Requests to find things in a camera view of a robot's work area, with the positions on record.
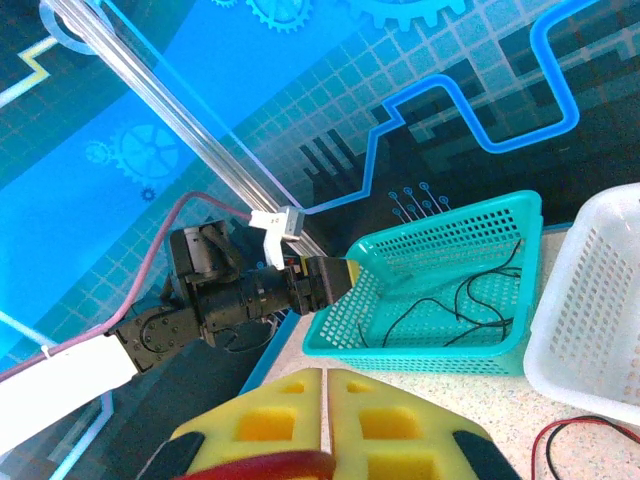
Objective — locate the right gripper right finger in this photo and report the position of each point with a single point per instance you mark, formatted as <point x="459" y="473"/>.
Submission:
<point x="400" y="425"/>

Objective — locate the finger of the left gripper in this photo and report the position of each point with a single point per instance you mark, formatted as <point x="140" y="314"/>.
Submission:
<point x="345" y="264"/>
<point x="327" y="287"/>

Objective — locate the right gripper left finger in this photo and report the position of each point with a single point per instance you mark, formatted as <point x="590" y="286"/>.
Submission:
<point x="260" y="415"/>

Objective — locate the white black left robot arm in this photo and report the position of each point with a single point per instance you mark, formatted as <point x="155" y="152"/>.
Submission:
<point x="60" y="380"/>

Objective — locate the teal plastic basket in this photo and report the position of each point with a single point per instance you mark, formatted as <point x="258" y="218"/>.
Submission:
<point x="350" y="350"/>

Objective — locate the white plastic basket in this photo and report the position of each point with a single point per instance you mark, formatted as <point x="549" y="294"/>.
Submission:
<point x="590" y="300"/>

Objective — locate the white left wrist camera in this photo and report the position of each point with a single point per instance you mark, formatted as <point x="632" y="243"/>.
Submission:
<point x="280" y="225"/>

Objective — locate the aluminium frame post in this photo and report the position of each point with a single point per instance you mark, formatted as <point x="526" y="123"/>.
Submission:
<point x="165" y="100"/>

